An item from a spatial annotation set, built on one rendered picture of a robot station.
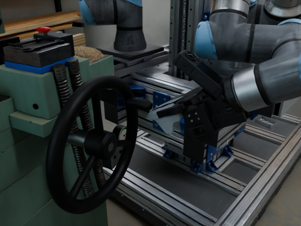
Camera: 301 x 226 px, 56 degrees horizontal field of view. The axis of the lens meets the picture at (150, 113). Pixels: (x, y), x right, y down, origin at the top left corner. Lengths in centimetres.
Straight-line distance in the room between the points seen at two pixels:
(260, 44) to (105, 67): 47
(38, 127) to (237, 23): 43
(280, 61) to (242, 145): 130
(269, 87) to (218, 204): 92
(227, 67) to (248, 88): 49
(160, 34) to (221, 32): 355
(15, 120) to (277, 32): 53
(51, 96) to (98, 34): 410
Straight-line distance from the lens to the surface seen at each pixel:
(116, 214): 158
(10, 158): 69
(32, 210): 79
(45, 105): 58
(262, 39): 57
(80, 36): 102
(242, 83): 51
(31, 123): 60
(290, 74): 49
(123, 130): 91
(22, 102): 63
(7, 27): 326
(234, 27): 58
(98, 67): 84
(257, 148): 178
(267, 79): 50
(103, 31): 459
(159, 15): 408
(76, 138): 62
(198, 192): 139
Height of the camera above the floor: 113
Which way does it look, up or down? 27 degrees down
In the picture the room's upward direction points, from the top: straight up
